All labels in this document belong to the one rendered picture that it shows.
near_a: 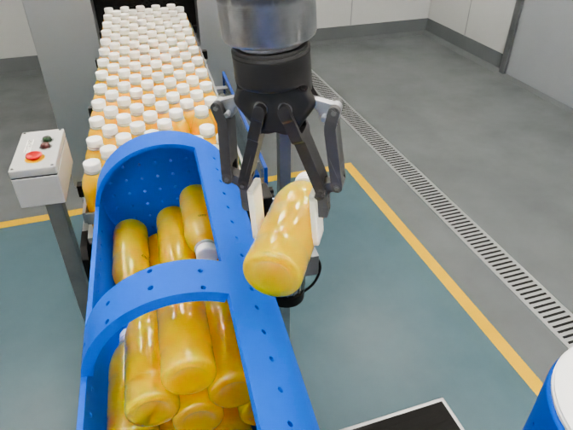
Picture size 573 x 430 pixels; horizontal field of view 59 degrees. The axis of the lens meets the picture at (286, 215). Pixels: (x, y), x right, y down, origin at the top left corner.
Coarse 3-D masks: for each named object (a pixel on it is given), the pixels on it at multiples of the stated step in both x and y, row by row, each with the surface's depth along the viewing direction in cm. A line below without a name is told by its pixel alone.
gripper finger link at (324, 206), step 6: (324, 180) 56; (330, 186) 55; (330, 192) 56; (324, 198) 56; (318, 204) 57; (324, 204) 57; (330, 204) 58; (318, 210) 57; (324, 210) 57; (318, 216) 58; (324, 216) 58
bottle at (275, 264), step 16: (288, 192) 63; (304, 192) 63; (272, 208) 61; (288, 208) 60; (304, 208) 61; (272, 224) 58; (288, 224) 58; (304, 224) 59; (256, 240) 57; (272, 240) 55; (288, 240) 56; (304, 240) 57; (256, 256) 55; (272, 256) 54; (288, 256) 54; (304, 256) 56; (256, 272) 56; (272, 272) 56; (288, 272) 55; (304, 272) 56; (256, 288) 57; (272, 288) 57; (288, 288) 56
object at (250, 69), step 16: (304, 48) 47; (240, 64) 47; (256, 64) 46; (272, 64) 45; (288, 64) 46; (304, 64) 47; (240, 80) 48; (256, 80) 47; (272, 80) 46; (288, 80) 47; (304, 80) 48; (240, 96) 51; (256, 96) 50; (272, 96) 50; (288, 96) 50; (304, 96) 49; (272, 112) 51; (304, 112) 50; (272, 128) 52
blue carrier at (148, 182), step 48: (144, 144) 95; (192, 144) 97; (96, 192) 98; (144, 192) 106; (96, 240) 90; (240, 240) 78; (96, 288) 84; (144, 288) 64; (192, 288) 64; (240, 288) 67; (96, 336) 63; (240, 336) 59; (96, 384) 72; (288, 384) 58
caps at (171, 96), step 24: (120, 24) 215; (144, 24) 217; (168, 24) 213; (120, 48) 186; (144, 48) 187; (168, 48) 190; (192, 48) 186; (96, 72) 166; (120, 72) 166; (144, 72) 168; (168, 72) 170; (120, 96) 149; (144, 96) 149; (168, 96) 150; (192, 96) 152; (216, 96) 149; (96, 120) 136; (120, 120) 137
